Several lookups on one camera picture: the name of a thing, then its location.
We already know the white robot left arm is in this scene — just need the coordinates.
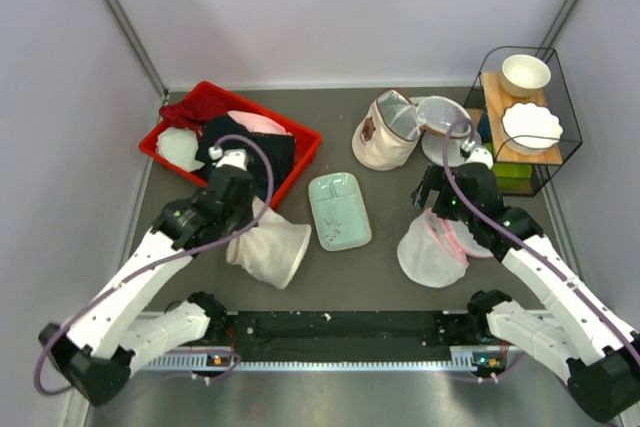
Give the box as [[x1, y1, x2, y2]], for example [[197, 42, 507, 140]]
[[33, 165, 254, 406]]

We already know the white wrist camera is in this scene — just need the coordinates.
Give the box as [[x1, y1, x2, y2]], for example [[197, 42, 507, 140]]
[[460, 140, 494, 170], [208, 146, 249, 171]]

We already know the grey slotted cable duct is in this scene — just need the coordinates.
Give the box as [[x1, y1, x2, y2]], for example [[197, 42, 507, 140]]
[[142, 347, 522, 374]]

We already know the teal item behind rack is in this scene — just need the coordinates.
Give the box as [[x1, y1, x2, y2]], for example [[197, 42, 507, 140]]
[[476, 113, 492, 143]]

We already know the light green ceramic tray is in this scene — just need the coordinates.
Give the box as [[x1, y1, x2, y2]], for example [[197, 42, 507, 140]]
[[308, 172, 372, 252]]

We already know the black wire shelf rack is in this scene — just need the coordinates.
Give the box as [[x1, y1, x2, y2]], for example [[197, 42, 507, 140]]
[[463, 46, 583, 197]]

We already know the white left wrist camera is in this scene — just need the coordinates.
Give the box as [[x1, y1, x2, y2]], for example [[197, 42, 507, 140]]
[[208, 146, 249, 171]]

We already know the white round bowl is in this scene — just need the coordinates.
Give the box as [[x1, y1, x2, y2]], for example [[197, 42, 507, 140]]
[[499, 54, 551, 98]]

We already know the red plastic bin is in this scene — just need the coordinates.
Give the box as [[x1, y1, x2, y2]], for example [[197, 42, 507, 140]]
[[139, 81, 322, 208]]

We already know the green container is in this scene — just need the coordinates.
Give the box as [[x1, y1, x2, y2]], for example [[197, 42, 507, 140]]
[[492, 162, 533, 196]]

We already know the white mesh bra laundry bag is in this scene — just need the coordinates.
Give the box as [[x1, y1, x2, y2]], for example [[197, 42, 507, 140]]
[[226, 207, 312, 289]]

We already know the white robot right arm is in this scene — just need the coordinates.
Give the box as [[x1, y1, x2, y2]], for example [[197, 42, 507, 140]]
[[412, 161, 639, 426]]

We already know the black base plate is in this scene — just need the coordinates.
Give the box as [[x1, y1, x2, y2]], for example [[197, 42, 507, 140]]
[[231, 311, 480, 363]]

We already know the pink garment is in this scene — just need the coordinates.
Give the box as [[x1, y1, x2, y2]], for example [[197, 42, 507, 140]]
[[227, 110, 289, 136]]

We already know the dark blue garment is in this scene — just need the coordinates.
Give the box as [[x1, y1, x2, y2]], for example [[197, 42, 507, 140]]
[[195, 115, 295, 200]]

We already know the wooden shelf board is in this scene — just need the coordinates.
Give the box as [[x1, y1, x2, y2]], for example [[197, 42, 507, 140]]
[[481, 72, 564, 165]]

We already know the white pink-trimmed mesh bag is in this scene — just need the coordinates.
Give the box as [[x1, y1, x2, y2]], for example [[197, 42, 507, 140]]
[[396, 208, 493, 288]]

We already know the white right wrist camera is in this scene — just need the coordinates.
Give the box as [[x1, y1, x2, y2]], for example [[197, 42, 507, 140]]
[[460, 140, 494, 170]]

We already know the red garment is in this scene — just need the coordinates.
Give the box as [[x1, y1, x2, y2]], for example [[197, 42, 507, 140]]
[[159, 94, 229, 131]]

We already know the white scalloped bowl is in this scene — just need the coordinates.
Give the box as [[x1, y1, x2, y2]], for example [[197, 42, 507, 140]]
[[500, 102, 564, 156]]

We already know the cream bear laundry bag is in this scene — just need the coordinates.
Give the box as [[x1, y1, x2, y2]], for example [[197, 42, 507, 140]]
[[352, 89, 422, 171]]

